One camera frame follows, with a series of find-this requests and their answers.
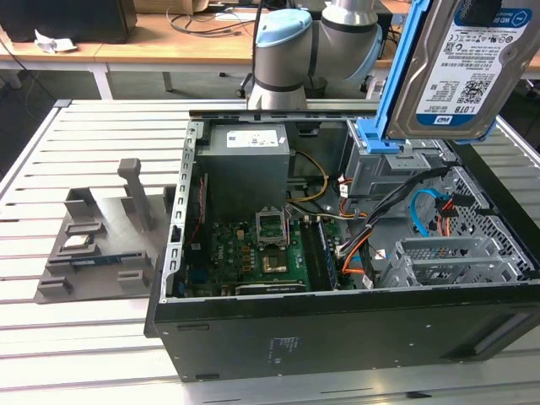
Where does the black speaker box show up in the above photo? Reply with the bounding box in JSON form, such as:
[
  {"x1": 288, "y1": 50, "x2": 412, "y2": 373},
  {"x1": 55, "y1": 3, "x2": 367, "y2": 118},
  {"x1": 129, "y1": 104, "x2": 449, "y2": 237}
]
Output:
[{"x1": 375, "y1": 10, "x2": 400, "y2": 60}]

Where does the black open PC case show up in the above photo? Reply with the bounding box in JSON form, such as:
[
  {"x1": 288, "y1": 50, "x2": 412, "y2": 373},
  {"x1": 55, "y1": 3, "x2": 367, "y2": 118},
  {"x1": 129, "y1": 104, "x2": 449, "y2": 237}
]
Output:
[{"x1": 143, "y1": 108, "x2": 540, "y2": 383}]

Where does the large black box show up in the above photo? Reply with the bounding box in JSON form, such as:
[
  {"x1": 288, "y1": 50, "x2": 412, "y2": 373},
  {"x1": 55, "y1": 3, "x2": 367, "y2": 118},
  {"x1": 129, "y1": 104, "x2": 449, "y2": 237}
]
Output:
[{"x1": 0, "y1": 0, "x2": 138, "y2": 45}]

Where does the black cable bundle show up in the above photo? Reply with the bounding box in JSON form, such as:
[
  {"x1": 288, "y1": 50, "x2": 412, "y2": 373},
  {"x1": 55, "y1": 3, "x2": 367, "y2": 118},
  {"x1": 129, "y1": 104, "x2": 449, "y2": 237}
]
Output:
[{"x1": 337, "y1": 166, "x2": 449, "y2": 259}]

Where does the grey power supply unit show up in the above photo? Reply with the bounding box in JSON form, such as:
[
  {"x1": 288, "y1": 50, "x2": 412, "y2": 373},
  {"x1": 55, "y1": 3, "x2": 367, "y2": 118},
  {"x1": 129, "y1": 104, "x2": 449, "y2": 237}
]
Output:
[{"x1": 196, "y1": 124, "x2": 292, "y2": 212}]

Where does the grey wire bundle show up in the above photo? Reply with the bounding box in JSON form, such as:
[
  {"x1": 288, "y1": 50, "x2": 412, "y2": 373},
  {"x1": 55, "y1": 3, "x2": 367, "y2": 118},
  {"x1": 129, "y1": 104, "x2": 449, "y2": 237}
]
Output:
[{"x1": 285, "y1": 202, "x2": 369, "y2": 224}]

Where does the grey metal disk bay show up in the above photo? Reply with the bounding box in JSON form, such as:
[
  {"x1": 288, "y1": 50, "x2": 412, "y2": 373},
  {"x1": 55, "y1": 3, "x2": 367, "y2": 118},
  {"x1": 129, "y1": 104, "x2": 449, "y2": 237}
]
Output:
[{"x1": 377, "y1": 235, "x2": 519, "y2": 290}]

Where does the green motherboard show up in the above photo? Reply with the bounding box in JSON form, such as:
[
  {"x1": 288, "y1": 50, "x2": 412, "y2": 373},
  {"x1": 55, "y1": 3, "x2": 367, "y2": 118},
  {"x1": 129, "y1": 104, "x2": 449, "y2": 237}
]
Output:
[{"x1": 176, "y1": 210, "x2": 339, "y2": 297}]

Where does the silver CPU chip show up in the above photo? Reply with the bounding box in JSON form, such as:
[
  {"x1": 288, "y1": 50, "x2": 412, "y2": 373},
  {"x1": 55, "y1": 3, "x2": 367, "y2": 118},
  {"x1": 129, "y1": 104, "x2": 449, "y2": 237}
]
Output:
[{"x1": 62, "y1": 234, "x2": 92, "y2": 251}]

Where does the grey metal drive cage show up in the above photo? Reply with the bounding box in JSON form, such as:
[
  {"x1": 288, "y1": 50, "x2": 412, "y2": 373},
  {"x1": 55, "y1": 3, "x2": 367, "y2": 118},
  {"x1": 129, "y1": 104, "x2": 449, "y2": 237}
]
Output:
[{"x1": 343, "y1": 117, "x2": 459, "y2": 203}]

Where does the orange data wire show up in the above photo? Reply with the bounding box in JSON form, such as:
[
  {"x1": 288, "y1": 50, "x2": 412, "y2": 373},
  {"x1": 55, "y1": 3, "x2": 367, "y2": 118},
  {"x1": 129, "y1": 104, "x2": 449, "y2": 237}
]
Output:
[{"x1": 341, "y1": 242, "x2": 373, "y2": 278}]

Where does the black RAM slot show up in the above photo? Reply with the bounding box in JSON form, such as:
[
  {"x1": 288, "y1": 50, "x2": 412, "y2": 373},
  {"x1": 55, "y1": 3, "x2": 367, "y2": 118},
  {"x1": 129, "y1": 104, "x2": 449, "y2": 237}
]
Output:
[{"x1": 300, "y1": 221, "x2": 325, "y2": 293}]

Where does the silver socket cover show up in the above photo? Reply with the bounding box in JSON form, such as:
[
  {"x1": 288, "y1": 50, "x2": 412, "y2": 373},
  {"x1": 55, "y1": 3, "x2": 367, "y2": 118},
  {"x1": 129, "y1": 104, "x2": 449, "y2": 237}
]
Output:
[{"x1": 255, "y1": 206, "x2": 290, "y2": 248}]

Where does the black graphics card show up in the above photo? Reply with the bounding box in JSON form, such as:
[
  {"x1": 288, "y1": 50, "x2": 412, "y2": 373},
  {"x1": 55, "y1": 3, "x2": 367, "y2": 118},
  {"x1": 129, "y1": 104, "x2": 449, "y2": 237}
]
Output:
[{"x1": 234, "y1": 280, "x2": 309, "y2": 297}]

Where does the hard disk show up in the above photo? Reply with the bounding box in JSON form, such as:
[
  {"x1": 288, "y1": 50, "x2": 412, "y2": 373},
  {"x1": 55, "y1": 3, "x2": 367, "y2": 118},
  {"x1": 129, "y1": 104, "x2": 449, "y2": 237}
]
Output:
[{"x1": 374, "y1": 0, "x2": 537, "y2": 154}]

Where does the blue drive carrier latch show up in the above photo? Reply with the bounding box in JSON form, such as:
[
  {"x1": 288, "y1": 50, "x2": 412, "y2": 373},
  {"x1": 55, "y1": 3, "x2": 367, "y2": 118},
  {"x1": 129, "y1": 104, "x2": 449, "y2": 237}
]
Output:
[{"x1": 355, "y1": 118, "x2": 400, "y2": 155}]

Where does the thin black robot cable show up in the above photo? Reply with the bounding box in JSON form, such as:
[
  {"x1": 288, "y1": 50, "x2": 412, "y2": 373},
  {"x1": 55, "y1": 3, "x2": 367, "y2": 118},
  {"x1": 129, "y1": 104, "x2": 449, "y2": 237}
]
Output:
[{"x1": 235, "y1": 0, "x2": 266, "y2": 99}]

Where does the grey parts rack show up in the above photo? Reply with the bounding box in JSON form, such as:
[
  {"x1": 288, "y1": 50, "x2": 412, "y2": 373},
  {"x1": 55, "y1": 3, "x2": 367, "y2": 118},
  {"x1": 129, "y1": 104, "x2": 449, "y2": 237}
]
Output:
[{"x1": 32, "y1": 157, "x2": 176, "y2": 305}]

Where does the installed RAM stick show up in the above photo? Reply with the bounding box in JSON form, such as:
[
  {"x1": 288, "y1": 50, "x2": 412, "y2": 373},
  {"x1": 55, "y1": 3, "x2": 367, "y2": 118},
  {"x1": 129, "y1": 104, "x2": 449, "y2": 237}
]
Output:
[{"x1": 316, "y1": 219, "x2": 341, "y2": 291}]

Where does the wooden desk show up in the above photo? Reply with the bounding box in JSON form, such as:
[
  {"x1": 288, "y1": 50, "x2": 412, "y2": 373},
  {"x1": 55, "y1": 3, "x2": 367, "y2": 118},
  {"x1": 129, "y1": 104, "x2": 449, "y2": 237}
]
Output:
[{"x1": 0, "y1": 0, "x2": 540, "y2": 81}]

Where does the blue data wire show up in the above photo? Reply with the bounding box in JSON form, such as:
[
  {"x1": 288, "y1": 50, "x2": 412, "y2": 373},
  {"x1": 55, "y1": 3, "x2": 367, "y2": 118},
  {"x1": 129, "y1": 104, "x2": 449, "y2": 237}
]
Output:
[{"x1": 410, "y1": 189, "x2": 451, "y2": 238}]

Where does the orange power wire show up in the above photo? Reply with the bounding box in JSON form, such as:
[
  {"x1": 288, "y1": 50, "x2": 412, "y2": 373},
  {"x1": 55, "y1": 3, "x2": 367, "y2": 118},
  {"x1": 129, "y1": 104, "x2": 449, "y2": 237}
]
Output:
[{"x1": 434, "y1": 194, "x2": 491, "y2": 238}]

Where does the yellow black wire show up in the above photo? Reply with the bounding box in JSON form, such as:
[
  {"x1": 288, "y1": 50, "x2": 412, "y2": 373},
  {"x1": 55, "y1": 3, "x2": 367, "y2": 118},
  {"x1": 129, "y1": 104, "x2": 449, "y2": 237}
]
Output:
[{"x1": 286, "y1": 150, "x2": 330, "y2": 204}]

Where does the crumpled white paper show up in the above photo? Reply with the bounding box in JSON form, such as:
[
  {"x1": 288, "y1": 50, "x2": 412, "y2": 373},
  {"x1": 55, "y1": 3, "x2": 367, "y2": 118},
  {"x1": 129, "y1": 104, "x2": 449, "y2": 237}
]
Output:
[{"x1": 34, "y1": 29, "x2": 79, "y2": 54}]

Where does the blue RAM stick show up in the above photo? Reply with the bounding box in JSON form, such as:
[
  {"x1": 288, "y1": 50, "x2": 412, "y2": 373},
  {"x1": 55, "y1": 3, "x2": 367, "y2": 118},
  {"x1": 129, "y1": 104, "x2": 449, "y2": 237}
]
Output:
[{"x1": 46, "y1": 251, "x2": 145, "y2": 267}]

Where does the red thin wire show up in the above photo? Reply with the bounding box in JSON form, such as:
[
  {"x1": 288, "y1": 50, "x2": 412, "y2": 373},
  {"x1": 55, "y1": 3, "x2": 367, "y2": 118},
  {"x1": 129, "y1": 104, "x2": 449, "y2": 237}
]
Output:
[{"x1": 187, "y1": 173, "x2": 208, "y2": 242}]

